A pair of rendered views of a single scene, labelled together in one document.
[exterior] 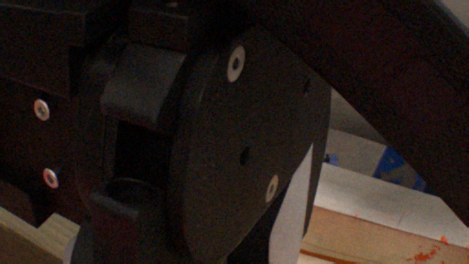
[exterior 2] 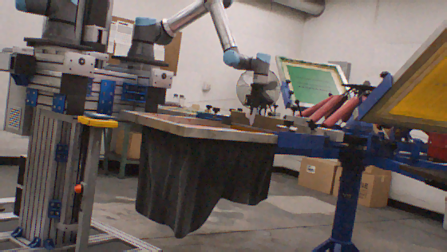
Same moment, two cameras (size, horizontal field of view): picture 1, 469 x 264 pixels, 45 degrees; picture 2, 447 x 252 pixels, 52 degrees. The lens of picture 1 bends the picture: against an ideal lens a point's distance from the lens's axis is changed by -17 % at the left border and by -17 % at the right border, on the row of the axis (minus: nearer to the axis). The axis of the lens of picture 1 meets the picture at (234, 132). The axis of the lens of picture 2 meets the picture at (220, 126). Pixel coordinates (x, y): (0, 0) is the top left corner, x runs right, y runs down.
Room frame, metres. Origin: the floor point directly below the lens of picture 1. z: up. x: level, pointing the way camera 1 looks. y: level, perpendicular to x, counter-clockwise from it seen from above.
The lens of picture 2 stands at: (-2.03, -0.92, 1.12)
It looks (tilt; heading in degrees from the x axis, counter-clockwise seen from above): 4 degrees down; 27
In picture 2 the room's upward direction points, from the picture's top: 8 degrees clockwise
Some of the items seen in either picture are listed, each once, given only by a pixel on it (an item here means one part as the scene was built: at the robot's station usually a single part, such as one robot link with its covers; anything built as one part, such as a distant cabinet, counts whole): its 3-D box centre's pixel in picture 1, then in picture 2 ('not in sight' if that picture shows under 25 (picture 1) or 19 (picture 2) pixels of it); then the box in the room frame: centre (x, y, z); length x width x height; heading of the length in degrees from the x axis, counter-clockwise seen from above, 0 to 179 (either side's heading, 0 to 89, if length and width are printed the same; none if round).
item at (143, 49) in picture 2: not in sight; (141, 49); (-0.02, 0.67, 1.31); 0.15 x 0.15 x 0.10
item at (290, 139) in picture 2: not in sight; (298, 140); (0.02, -0.26, 0.97); 0.30 x 0.05 x 0.07; 155
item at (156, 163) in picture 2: not in sight; (161, 176); (-0.34, 0.22, 0.74); 0.45 x 0.03 x 0.43; 65
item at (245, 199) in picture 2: not in sight; (231, 187); (-0.22, -0.07, 0.74); 0.46 x 0.04 x 0.42; 155
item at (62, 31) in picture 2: not in sight; (60, 31); (-0.50, 0.76, 1.31); 0.15 x 0.15 x 0.10
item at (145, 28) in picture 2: not in sight; (145, 29); (-0.01, 0.67, 1.42); 0.13 x 0.12 x 0.14; 1
